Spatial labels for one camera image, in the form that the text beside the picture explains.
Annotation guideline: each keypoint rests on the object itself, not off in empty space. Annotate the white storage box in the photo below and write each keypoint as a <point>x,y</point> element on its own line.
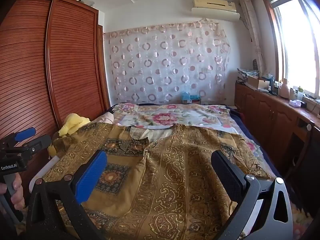
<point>86,2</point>

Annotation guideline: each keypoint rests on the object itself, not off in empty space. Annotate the wooden slatted wardrobe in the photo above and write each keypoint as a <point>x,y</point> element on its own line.
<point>70,55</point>

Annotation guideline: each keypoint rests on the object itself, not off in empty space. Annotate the wall air conditioner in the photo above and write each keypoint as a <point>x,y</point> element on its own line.
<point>215,7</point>

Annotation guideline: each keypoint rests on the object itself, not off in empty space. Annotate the stack of folded cloths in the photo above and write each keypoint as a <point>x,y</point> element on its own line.
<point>247,72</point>

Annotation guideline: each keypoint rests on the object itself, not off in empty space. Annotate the white jug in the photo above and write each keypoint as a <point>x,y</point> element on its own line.
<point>284,90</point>

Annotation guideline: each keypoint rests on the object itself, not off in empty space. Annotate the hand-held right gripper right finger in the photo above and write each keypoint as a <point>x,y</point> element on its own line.
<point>227,175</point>

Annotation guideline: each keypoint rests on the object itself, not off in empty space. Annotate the low wooden cabinet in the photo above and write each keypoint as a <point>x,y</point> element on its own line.
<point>262,112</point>

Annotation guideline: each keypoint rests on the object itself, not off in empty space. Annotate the yellow plush toy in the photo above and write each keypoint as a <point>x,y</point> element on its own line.
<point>72,123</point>

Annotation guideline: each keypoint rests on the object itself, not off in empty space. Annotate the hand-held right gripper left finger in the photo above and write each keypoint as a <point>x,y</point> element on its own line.
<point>91,177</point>

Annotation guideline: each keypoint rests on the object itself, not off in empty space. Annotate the pale purple cloth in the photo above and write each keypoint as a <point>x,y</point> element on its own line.
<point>295,103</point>

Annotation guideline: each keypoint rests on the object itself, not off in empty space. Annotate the circle patterned sheer curtain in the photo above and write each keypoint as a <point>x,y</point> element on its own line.
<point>165,62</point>

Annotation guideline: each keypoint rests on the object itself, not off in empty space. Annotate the blue packet box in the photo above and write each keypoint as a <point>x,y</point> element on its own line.
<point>190,97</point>

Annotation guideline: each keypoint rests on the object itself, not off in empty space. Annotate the brown patterned garment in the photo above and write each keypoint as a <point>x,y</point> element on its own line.
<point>162,180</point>

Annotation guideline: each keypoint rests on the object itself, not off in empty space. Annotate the beige window curtain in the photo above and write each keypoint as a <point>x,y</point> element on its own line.
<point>253,30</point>

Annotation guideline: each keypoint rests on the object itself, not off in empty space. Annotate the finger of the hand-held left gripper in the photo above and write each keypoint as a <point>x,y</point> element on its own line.
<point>40,142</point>
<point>25,132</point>

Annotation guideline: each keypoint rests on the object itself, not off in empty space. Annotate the window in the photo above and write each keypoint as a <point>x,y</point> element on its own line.
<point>297,42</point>

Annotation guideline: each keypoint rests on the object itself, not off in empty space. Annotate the cream folded cloth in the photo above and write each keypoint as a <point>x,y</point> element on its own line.
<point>106,118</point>

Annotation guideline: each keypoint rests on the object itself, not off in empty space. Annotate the dark wooden chair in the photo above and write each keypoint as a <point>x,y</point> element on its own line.
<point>307,160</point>

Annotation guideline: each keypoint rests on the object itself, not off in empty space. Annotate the floral bed sheet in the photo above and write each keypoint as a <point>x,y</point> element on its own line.
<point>246,132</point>

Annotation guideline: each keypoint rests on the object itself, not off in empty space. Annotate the cardboard box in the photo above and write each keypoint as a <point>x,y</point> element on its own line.
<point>257,82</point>

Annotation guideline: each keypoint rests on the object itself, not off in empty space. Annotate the person's left hand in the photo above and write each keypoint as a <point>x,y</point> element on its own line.
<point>18,192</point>

